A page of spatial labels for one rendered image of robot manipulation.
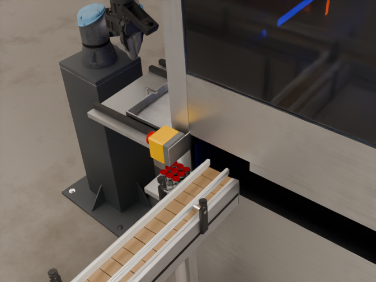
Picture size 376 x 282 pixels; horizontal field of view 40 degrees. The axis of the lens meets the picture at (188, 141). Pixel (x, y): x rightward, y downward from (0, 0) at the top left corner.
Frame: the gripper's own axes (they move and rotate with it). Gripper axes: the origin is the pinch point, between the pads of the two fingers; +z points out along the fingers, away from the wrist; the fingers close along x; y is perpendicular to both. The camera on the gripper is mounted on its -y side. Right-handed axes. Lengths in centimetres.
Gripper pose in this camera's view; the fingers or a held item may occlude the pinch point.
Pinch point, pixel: (135, 56)
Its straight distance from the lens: 162.2
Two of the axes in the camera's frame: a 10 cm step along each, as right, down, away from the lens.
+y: -7.9, -3.7, 4.9
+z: 0.5, 7.6, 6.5
